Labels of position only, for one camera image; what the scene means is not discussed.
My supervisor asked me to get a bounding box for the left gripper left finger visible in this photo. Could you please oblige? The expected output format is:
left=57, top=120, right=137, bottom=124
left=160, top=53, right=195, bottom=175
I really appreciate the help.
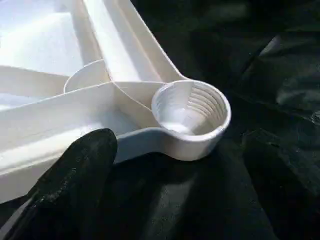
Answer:
left=0, top=128, right=119, bottom=240

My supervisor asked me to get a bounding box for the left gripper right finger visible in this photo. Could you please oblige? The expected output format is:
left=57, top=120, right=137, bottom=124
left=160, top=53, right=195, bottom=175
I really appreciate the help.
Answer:
left=241, top=128, right=320, bottom=240

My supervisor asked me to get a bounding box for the white plastic table top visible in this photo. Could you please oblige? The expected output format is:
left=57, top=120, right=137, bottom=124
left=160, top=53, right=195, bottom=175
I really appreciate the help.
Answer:
left=0, top=0, right=232, bottom=204

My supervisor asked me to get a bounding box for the black plastic mat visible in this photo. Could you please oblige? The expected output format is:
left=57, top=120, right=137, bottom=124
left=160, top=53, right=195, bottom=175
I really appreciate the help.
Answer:
left=0, top=0, right=320, bottom=240

